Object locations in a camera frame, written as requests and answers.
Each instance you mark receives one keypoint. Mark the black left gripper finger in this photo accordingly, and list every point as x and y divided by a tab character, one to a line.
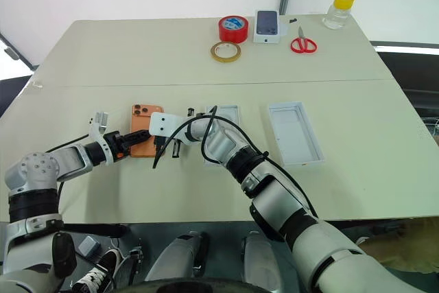
139	137

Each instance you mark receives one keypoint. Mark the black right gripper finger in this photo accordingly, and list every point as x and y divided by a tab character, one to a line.
160	143

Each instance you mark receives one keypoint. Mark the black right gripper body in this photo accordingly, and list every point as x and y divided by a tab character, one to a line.
176	150

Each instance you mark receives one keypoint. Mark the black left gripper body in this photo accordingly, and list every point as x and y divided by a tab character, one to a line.
118	143

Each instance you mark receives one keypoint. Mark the orange smartphone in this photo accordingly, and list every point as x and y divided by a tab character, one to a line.
142	124

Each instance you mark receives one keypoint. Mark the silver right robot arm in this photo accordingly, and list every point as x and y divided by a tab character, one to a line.
274	197

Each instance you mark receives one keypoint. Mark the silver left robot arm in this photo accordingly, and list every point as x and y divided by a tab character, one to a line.
37	169

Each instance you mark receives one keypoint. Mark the white phone box tray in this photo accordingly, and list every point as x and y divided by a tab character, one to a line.
227	111

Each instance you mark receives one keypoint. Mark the small grey box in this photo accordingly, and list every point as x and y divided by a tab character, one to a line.
88	245

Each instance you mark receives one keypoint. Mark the white phone box lid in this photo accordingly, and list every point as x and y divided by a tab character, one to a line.
296	133

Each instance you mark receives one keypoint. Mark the sealed phone box with print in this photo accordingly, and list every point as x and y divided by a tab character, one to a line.
267	27

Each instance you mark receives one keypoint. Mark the clear jar with yellow lid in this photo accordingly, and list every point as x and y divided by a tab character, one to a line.
337	15

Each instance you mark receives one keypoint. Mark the black bar under table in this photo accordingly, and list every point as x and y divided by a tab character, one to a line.
92	230

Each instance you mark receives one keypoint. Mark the small white scrap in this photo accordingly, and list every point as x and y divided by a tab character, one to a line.
36	84

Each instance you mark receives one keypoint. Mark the clear yellowish tape roll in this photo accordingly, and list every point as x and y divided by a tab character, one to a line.
224	60

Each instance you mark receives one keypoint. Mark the silver left robot leg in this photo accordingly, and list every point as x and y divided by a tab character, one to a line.
178	255

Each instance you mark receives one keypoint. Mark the silver robot leg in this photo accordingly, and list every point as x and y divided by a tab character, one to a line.
178	255
260	260

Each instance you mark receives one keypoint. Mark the metal floor stand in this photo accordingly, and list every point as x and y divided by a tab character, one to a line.
134	260

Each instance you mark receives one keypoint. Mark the red tape roll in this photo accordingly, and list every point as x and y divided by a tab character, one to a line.
234	34

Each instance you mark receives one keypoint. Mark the black and white sneaker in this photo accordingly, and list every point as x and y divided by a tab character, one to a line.
97	272

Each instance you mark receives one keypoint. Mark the silver right robot leg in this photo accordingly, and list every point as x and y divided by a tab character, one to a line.
260	260

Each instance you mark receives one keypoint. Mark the dark rounded robot torso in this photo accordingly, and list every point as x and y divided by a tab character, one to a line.
205	287

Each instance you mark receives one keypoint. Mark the clear plastic film sheet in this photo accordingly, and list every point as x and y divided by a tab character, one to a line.
284	29

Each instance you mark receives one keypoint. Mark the black side furniture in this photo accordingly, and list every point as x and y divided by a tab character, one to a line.
411	77

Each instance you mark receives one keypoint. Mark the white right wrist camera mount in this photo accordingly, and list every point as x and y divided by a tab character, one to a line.
168	125

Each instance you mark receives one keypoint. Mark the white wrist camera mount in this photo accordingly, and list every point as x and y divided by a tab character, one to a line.
96	131
168	125

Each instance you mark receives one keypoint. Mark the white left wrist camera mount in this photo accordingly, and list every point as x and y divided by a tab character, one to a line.
96	131

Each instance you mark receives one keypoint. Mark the black diagonal frame bar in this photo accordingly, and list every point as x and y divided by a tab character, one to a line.
15	54

